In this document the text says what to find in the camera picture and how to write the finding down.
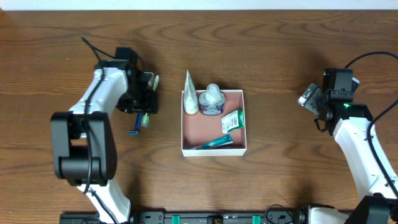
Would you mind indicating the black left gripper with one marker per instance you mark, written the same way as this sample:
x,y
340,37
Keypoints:
x,y
144,104

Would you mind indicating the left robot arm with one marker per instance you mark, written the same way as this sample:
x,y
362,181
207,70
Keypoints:
x,y
84,150

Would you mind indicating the green toothpaste tube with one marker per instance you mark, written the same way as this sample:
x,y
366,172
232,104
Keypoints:
x,y
222,141

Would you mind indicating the white conditioner tube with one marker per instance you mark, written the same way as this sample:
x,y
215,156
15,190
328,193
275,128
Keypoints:
x,y
190,99

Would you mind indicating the white box with pink interior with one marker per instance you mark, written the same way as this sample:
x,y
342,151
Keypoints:
x,y
197,129

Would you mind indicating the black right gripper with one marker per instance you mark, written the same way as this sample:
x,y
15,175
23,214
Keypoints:
x,y
324,112

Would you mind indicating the blue disposable razor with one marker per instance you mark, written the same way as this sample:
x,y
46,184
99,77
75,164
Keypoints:
x,y
135,132

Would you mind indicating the green white toothbrush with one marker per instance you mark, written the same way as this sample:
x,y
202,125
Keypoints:
x,y
145,118

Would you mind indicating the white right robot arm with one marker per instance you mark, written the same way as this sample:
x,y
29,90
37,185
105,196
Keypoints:
x,y
352,126

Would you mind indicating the green soap packet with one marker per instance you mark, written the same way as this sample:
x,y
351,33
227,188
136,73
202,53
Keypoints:
x,y
232,121

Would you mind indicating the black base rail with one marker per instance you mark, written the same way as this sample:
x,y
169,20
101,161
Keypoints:
x,y
273,214

